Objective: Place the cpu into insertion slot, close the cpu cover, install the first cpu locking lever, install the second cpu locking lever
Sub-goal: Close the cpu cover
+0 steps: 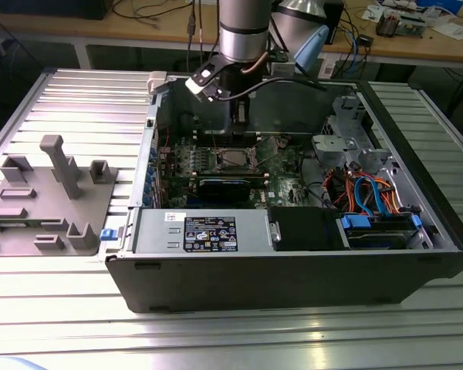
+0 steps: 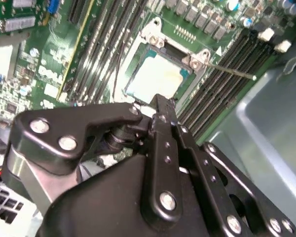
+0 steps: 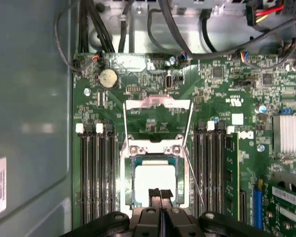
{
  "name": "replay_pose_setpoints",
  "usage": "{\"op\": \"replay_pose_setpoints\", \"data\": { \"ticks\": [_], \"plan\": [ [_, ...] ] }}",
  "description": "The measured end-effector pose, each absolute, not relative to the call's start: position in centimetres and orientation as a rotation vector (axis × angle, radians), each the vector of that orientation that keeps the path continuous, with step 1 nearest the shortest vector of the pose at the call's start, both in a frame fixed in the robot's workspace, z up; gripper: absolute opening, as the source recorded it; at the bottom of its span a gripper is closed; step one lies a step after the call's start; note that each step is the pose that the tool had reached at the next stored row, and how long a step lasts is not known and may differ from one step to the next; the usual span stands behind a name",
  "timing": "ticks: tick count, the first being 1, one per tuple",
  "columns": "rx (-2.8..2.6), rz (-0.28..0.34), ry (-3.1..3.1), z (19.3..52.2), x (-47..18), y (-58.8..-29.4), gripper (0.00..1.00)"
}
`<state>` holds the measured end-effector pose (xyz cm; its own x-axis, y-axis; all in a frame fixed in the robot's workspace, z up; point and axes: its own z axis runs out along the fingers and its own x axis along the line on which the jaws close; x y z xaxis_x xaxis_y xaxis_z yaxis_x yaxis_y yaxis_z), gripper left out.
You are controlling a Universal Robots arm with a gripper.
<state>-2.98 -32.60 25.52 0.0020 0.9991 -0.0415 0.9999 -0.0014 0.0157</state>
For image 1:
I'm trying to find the metal CPU socket cover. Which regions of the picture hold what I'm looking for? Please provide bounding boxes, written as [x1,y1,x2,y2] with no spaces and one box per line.
[255,136,281,163]

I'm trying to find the square CPU chip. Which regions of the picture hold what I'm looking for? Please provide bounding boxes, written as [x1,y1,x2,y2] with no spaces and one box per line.
[219,150,248,169]

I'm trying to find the black RAM slot bank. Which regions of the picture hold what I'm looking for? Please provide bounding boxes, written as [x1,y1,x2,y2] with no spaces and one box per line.
[192,129,262,148]

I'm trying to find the CPU socket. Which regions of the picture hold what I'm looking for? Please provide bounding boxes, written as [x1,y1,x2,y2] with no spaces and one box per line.
[214,146,262,173]

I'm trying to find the black graphics card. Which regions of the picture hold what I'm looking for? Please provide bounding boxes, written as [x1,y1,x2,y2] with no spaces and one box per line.
[197,177,252,202]

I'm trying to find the wooden workbench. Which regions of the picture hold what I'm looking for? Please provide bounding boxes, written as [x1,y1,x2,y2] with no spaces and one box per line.
[0,0,463,65]

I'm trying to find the green motherboard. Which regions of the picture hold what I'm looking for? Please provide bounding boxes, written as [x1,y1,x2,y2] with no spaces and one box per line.
[157,133,327,211]

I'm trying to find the grey metal drive cage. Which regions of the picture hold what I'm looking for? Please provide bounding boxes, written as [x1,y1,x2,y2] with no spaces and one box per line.
[311,95,395,175]

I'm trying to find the black power supply label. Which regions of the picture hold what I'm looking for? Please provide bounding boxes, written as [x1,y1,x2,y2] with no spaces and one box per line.
[182,214,238,254]

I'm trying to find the black drive bay box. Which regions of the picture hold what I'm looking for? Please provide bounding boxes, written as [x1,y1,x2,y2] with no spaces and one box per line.
[267,207,350,252]

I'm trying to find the metal heatsink on bench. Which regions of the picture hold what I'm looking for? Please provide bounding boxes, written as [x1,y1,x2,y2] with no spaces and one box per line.
[375,10,400,38]

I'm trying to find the grey power supply unit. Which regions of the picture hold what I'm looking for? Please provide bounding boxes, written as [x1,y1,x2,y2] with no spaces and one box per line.
[133,207,273,255]

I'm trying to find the black open PC case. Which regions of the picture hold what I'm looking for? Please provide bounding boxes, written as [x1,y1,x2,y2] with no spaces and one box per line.
[104,72,463,315]

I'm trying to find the hard disk in blue carrier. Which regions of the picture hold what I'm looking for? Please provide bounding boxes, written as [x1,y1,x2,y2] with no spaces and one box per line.
[336,213,422,251]

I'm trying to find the blue box on bench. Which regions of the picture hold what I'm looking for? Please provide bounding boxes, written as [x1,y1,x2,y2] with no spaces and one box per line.
[415,0,463,12]

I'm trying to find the grey parts rack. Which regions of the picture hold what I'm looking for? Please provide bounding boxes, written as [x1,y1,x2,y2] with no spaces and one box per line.
[0,134,119,258]

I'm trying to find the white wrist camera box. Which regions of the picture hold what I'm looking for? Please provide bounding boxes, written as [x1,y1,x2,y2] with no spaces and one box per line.
[184,62,224,103]

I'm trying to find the black camera cable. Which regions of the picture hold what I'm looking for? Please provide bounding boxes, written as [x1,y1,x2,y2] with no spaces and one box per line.
[215,76,328,103]

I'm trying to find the blue data wire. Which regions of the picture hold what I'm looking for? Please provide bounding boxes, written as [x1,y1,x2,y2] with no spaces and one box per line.
[353,176,381,217]

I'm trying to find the orange power wire bundle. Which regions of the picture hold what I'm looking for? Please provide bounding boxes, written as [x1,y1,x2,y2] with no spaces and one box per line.
[343,171,404,217]

